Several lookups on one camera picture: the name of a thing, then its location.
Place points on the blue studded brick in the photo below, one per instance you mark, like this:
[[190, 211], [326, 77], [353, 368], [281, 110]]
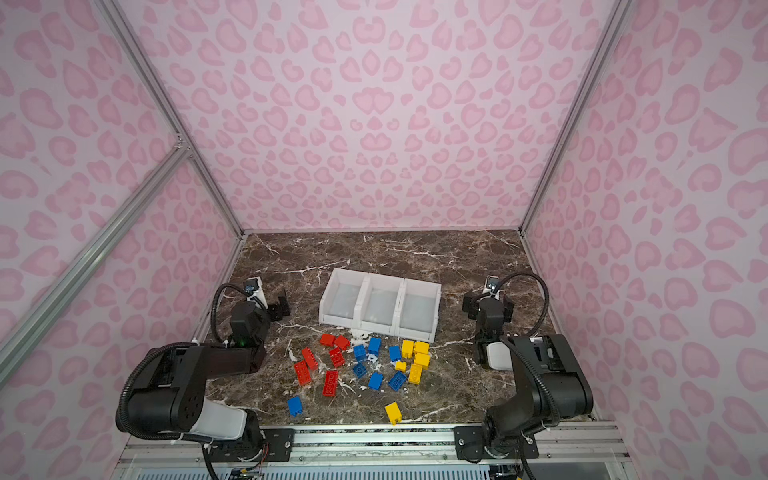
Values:
[[397, 381]]

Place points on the white middle bin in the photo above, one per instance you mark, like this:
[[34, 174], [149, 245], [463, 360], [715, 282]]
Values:
[[379, 306]]

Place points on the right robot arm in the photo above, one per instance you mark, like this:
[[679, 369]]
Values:
[[550, 385]]

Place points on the red square brick rear right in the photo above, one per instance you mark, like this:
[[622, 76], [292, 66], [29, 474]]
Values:
[[342, 342]]

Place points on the long yellow brick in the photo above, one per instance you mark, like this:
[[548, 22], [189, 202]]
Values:
[[415, 374]]

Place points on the white bin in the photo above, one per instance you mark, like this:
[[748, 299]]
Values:
[[340, 298], [379, 306], [418, 310]]

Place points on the blue brick beside yellow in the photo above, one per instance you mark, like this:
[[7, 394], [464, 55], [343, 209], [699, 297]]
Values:
[[394, 353]]

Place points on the red square brick rear left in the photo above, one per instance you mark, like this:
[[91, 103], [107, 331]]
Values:
[[327, 340]]

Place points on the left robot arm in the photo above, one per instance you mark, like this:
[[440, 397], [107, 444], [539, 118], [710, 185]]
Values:
[[164, 397]]

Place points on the red square brick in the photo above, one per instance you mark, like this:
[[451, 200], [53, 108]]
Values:
[[342, 342], [327, 340]]

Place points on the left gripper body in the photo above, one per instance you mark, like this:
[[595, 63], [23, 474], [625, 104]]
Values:
[[274, 306]]

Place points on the white right bin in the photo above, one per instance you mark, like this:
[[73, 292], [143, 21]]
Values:
[[418, 310]]

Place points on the long red brick slanted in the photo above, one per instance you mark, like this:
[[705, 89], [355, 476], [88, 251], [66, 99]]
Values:
[[310, 359]]

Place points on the diagonal aluminium frame bar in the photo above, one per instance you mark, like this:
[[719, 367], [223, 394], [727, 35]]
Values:
[[38, 321]]

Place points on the left corner frame post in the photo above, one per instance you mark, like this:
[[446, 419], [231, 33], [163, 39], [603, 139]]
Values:
[[126, 36]]

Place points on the small blue brick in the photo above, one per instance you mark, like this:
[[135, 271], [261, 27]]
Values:
[[359, 370]]

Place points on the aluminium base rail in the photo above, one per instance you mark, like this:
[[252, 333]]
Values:
[[572, 450]]

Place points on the white left bin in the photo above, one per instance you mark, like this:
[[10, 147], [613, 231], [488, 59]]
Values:
[[340, 298]]

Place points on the lone yellow brick front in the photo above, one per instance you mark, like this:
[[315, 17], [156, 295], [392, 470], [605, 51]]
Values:
[[393, 413]]

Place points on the lone blue brick front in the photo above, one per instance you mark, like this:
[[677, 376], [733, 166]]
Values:
[[295, 406]]

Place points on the corner frame post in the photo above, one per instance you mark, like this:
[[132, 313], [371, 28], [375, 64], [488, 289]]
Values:
[[126, 36], [620, 14]]

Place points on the blue brick rear tall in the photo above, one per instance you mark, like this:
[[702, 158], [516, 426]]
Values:
[[374, 346]]

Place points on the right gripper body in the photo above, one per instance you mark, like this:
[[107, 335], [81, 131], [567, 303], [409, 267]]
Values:
[[489, 303]]

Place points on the right corner frame post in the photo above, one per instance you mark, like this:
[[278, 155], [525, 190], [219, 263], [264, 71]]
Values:
[[620, 14]]

